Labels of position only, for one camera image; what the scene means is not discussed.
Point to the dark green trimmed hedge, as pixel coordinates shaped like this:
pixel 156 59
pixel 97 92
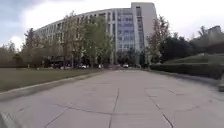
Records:
pixel 193 69

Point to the grassy slope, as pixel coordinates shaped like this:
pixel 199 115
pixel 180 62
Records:
pixel 200 59

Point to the thin-leaved tall tree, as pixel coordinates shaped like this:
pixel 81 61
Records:
pixel 156 38

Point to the green grass lawn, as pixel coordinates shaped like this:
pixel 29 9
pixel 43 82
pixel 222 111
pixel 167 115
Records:
pixel 30 77

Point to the grey concrete kerb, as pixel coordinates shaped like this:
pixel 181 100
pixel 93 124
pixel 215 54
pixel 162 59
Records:
pixel 40 87

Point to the grey concrete slab road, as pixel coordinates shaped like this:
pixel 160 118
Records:
pixel 130 100

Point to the white car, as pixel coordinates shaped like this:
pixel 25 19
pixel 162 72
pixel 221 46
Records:
pixel 125 66

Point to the large curved grey building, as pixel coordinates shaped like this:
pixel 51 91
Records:
pixel 128 30

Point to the group of dark trees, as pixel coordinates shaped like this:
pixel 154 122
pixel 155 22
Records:
pixel 180 46

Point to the row of trees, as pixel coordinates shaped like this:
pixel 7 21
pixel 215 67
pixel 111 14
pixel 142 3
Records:
pixel 86 43

